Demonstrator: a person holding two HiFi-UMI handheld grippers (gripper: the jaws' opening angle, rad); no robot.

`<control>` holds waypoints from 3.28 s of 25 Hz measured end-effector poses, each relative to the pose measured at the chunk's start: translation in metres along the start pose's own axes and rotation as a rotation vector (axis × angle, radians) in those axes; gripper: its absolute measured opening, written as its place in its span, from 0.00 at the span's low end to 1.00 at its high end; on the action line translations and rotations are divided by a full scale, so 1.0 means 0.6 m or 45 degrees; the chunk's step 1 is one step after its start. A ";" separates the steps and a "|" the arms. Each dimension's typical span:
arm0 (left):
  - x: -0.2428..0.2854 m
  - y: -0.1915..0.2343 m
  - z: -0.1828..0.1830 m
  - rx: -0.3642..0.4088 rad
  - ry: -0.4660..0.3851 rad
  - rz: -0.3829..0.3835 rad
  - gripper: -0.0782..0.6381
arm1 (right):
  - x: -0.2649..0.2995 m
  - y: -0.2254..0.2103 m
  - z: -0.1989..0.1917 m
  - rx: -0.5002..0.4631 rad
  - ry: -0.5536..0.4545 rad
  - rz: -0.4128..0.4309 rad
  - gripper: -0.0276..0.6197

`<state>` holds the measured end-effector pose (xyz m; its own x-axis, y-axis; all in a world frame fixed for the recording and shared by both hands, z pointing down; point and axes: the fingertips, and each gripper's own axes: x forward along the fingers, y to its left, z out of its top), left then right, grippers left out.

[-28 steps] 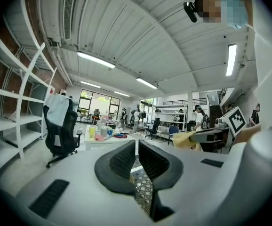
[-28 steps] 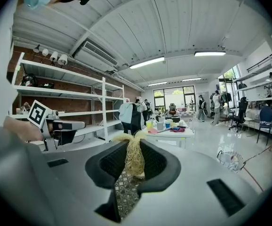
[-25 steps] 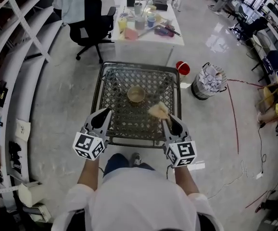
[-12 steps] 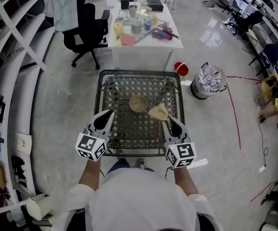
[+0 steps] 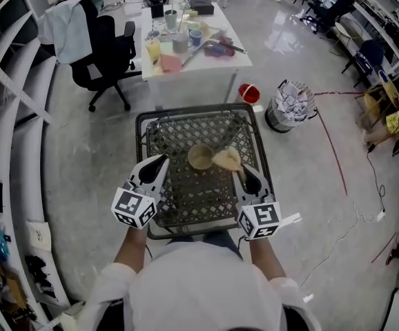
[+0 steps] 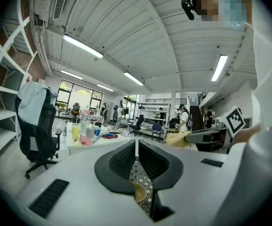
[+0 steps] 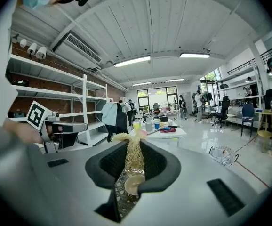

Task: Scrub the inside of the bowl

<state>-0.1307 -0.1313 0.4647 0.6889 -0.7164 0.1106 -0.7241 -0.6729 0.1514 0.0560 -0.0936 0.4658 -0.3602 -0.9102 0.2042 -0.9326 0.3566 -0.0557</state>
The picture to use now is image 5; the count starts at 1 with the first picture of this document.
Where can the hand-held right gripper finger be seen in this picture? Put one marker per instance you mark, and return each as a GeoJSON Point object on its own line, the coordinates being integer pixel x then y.
{"type": "Point", "coordinates": [264, 183]}
{"type": "Point", "coordinates": [239, 186]}

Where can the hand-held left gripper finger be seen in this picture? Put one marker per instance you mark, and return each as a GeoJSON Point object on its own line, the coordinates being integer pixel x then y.
{"type": "Point", "coordinates": [136, 172]}
{"type": "Point", "coordinates": [163, 178]}

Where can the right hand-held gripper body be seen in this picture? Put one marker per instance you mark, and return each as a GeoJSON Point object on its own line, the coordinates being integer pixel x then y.
{"type": "Point", "coordinates": [261, 219]}

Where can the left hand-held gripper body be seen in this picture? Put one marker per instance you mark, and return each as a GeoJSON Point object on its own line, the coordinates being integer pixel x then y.
{"type": "Point", "coordinates": [134, 207]}

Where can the brown bowl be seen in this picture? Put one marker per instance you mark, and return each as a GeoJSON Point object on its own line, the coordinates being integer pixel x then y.
{"type": "Point", "coordinates": [199, 157]}

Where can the person's left forearm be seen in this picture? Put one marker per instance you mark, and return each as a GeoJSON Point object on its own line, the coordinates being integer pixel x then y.
{"type": "Point", "coordinates": [130, 250]}

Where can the person's right forearm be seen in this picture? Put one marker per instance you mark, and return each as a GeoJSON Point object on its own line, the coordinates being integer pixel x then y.
{"type": "Point", "coordinates": [266, 257]}

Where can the black lattice glass table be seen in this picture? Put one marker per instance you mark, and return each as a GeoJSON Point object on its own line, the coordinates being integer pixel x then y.
{"type": "Point", "coordinates": [192, 191]}

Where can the person's blue jeans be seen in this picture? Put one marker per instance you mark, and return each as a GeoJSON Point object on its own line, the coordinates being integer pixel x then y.
{"type": "Point", "coordinates": [220, 241]}

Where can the long red floor tape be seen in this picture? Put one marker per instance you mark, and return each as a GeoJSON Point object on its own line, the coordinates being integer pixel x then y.
{"type": "Point", "coordinates": [335, 157]}

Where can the person's white shirt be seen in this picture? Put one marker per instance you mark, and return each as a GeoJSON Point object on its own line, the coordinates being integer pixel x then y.
{"type": "Point", "coordinates": [203, 288]}

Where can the red bucket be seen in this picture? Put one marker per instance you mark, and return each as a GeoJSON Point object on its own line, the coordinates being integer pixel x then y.
{"type": "Point", "coordinates": [249, 93]}

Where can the white printed bag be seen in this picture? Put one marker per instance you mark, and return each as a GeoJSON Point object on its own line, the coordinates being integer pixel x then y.
{"type": "Point", "coordinates": [40, 234]}

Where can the pink cloth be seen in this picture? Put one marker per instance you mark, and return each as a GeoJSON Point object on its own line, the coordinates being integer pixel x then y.
{"type": "Point", "coordinates": [170, 64]}

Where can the pile of black controllers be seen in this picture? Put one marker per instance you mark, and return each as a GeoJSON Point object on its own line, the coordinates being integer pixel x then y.
{"type": "Point", "coordinates": [40, 276]}

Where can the black office chair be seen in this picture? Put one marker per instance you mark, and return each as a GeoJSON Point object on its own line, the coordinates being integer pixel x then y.
{"type": "Point", "coordinates": [109, 57]}

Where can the white desk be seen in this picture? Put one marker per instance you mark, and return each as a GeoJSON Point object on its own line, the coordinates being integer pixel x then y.
{"type": "Point", "coordinates": [216, 69]}

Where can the white shelving unit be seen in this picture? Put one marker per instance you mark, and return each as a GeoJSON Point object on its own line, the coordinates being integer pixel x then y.
{"type": "Point", "coordinates": [23, 133]}

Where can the yellow cup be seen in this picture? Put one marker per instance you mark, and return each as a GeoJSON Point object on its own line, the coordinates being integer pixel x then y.
{"type": "Point", "coordinates": [153, 48]}

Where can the short red floor tape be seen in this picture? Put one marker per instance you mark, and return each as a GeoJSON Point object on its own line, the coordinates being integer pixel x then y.
{"type": "Point", "coordinates": [384, 248]}

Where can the metal tongs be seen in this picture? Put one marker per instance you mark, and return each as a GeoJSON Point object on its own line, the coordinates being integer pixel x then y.
{"type": "Point", "coordinates": [194, 55]}

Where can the white trash bin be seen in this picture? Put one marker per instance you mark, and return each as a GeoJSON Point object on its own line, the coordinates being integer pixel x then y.
{"type": "Point", "coordinates": [71, 317]}

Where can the wooden stool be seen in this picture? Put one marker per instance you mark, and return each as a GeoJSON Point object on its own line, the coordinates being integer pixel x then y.
{"type": "Point", "coordinates": [370, 103]}

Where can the grey mug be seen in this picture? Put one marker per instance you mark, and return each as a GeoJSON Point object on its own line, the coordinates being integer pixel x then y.
{"type": "Point", "coordinates": [180, 45]}

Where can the purple cloth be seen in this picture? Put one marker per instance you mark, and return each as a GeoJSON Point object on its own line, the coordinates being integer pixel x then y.
{"type": "Point", "coordinates": [220, 50]}

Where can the blue rimmed cup with straw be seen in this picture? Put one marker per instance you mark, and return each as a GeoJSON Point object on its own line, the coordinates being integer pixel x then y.
{"type": "Point", "coordinates": [153, 34]}

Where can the cardboard box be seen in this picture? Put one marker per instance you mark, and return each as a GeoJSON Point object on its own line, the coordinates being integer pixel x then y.
{"type": "Point", "coordinates": [14, 291]}

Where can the green cup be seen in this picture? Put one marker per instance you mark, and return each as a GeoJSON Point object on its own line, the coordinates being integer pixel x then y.
{"type": "Point", "coordinates": [194, 28]}

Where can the tall sage cup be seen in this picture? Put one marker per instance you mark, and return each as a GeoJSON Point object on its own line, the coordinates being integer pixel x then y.
{"type": "Point", "coordinates": [171, 21]}

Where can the light blue cloth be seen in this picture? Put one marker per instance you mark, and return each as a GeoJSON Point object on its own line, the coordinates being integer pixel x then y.
{"type": "Point", "coordinates": [68, 29]}

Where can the black square holder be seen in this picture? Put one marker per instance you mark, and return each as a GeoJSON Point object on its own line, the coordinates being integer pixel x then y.
{"type": "Point", "coordinates": [157, 11]}

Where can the yellow sponge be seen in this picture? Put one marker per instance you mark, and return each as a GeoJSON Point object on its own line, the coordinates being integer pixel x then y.
{"type": "Point", "coordinates": [192, 13]}

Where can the dark blue chair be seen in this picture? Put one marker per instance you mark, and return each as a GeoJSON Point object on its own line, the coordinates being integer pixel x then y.
{"type": "Point", "coordinates": [372, 52]}

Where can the black flat box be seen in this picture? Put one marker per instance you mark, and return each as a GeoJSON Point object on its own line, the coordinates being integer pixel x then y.
{"type": "Point", "coordinates": [201, 5]}

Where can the black swivel chair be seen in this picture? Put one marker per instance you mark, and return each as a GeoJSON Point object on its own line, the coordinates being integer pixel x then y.
{"type": "Point", "coordinates": [330, 12]}

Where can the long white workbench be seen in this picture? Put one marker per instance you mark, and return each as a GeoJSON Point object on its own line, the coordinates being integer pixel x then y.
{"type": "Point", "coordinates": [372, 21]}

